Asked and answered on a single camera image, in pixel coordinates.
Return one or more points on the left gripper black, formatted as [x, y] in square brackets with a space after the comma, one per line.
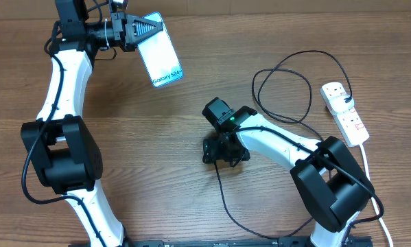
[126, 31]

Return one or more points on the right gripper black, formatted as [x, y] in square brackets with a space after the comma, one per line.
[216, 154]

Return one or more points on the blue Samsung Galaxy smartphone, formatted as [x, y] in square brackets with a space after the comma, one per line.
[159, 56]

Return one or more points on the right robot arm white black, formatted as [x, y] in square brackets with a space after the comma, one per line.
[331, 184]

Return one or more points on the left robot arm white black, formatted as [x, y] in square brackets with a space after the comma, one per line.
[59, 145]

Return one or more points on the white charger adapter plug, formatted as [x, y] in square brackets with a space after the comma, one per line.
[340, 104]

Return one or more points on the white power extension strip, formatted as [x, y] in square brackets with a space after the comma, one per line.
[349, 123]

